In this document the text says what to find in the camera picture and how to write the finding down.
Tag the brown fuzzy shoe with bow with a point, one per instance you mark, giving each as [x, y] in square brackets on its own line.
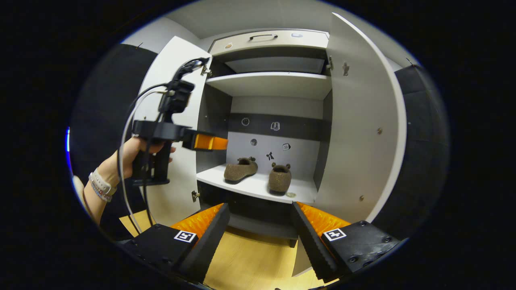
[240, 171]
[280, 179]

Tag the white and grey shoe cabinet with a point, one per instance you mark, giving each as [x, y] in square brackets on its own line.
[274, 84]

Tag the white cabinet door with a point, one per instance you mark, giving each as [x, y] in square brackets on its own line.
[358, 133]
[177, 193]

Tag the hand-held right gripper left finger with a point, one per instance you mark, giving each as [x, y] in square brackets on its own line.
[209, 241]

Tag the white wrist band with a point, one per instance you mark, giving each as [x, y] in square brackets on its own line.
[102, 183]

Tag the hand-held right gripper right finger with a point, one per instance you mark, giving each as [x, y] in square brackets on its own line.
[312, 245]

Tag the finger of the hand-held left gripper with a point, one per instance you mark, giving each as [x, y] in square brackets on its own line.
[209, 142]

